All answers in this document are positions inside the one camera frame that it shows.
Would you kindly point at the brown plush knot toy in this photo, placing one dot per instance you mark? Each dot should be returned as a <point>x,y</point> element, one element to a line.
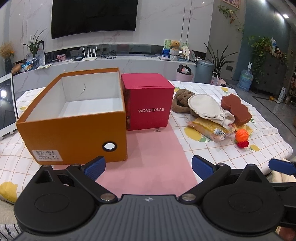
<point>180,101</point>

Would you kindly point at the brown bear-shaped sponge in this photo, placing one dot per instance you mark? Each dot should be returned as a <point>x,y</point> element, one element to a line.
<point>233,104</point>

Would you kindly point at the white tablet on stand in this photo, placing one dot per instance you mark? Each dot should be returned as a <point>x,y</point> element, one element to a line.
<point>8,111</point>

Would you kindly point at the checked lemon tablecloth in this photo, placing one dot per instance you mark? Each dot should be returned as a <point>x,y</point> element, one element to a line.
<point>265,143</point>

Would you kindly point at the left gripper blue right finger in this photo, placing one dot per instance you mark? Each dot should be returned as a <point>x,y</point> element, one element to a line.
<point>202,167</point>

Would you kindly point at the white wifi router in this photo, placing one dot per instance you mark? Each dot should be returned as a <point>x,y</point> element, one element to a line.
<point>89,54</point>

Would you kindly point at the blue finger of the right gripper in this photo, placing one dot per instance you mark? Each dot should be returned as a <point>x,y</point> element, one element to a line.
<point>281,166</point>

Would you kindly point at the pink space heater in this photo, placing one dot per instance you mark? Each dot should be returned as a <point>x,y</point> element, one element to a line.
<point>217,81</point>

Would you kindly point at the orange crochet ball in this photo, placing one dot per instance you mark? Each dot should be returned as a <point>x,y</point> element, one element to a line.
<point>241,137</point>

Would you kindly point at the pink waste bin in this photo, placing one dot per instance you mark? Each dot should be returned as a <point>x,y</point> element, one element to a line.
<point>184,73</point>

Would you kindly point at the yellow snack packet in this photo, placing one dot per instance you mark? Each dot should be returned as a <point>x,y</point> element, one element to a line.
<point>210,129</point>

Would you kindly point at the grey trash can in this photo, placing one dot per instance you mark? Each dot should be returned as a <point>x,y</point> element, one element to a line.
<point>204,71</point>

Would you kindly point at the red Wonderlab box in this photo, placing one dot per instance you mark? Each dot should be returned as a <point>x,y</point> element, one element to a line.
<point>148,98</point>

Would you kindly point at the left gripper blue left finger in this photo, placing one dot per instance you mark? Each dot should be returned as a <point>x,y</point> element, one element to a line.
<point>95,168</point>

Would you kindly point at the climbing ivy plant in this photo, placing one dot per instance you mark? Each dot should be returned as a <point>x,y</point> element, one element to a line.
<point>261,48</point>

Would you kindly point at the beige bath mitt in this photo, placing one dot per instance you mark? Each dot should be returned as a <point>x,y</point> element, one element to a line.
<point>206,107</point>

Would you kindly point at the tall leafy floor plant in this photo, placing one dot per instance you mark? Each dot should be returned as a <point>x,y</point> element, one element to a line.
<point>218,59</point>

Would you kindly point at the teddy bear bouquet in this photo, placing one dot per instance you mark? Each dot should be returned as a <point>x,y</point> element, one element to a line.
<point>174,50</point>

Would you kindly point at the blue water bottle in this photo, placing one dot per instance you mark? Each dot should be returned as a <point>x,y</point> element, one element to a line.
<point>246,78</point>

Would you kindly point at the potted green plant left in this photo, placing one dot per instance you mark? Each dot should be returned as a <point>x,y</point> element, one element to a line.
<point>34,45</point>

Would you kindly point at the yellow cloth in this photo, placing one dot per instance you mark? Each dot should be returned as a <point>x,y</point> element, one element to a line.
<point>247,128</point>

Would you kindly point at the black wall television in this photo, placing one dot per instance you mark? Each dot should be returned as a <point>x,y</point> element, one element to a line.
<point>71,17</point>

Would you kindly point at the orange cardboard box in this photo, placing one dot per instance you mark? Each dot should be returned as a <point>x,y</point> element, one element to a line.
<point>79,116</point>

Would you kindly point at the dried flowers dark vase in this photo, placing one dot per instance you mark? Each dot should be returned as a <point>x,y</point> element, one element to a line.
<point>7,51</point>

